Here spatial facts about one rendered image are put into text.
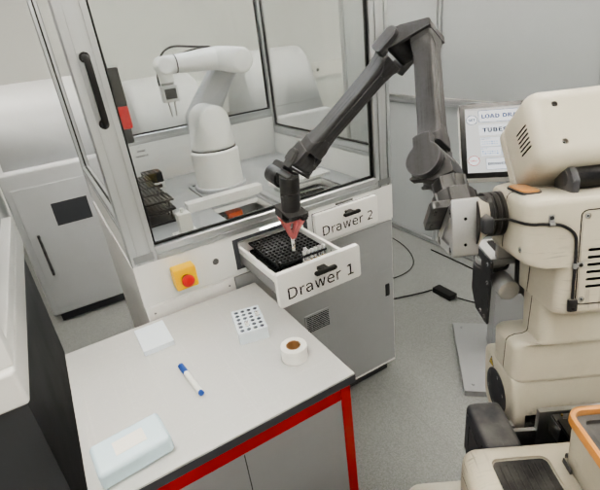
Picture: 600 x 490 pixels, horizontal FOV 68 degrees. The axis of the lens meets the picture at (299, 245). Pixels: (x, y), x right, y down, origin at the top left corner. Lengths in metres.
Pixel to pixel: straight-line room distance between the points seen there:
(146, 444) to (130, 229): 0.63
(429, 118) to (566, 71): 1.65
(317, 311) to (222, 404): 0.79
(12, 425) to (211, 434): 0.56
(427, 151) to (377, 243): 0.96
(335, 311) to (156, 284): 0.76
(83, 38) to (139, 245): 0.56
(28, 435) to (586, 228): 1.36
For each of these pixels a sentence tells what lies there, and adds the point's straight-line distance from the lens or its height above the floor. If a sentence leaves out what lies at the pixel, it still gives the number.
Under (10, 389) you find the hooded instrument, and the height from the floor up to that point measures 0.86.
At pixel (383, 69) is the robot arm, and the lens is 1.22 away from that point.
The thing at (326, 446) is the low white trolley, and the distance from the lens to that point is 1.27.
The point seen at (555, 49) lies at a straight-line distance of 2.65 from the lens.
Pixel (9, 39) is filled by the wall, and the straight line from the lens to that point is 4.52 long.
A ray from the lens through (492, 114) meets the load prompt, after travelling 1.94.
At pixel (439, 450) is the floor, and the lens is 2.00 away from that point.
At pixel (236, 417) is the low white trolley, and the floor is 0.76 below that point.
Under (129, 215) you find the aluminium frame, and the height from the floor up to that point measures 1.11.
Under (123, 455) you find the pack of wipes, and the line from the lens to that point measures 1.06.
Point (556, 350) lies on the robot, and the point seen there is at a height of 0.89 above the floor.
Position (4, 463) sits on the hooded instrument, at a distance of 1.50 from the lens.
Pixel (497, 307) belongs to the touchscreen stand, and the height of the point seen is 0.31.
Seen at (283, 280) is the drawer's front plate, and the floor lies 0.91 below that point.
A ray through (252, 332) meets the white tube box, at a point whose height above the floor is 0.79.
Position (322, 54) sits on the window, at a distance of 1.59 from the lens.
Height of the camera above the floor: 1.53
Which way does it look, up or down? 25 degrees down
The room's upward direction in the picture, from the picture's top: 7 degrees counter-clockwise
